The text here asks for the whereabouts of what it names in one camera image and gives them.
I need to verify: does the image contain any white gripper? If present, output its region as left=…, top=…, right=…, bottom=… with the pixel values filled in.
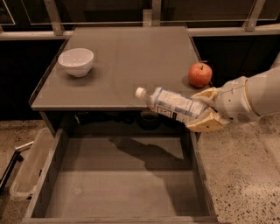
left=185, top=76, right=260, bottom=132

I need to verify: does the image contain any blue labelled plastic bottle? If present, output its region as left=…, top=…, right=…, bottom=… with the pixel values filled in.
left=136, top=87, right=209, bottom=124

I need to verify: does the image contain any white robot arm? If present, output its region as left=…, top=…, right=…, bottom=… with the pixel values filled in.
left=185, top=53, right=280, bottom=132

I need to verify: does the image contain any open grey top drawer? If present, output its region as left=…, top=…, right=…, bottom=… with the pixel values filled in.
left=22, top=130, right=218, bottom=224

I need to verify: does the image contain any grey cabinet with top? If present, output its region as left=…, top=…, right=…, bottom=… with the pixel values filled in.
left=30, top=26, right=199, bottom=133

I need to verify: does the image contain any red apple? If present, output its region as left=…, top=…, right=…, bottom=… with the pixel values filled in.
left=188, top=63, right=213, bottom=88

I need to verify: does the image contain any white ceramic bowl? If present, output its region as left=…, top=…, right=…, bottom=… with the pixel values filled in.
left=58, top=48, right=94, bottom=77

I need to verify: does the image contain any black flat object on floor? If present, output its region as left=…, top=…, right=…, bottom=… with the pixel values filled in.
left=0, top=141, right=33, bottom=193

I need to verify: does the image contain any clear plastic bin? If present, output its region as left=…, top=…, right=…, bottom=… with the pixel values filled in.
left=10, top=128, right=54, bottom=198

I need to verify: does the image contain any metal railing frame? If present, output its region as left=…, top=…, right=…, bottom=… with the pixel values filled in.
left=0, top=0, right=280, bottom=40

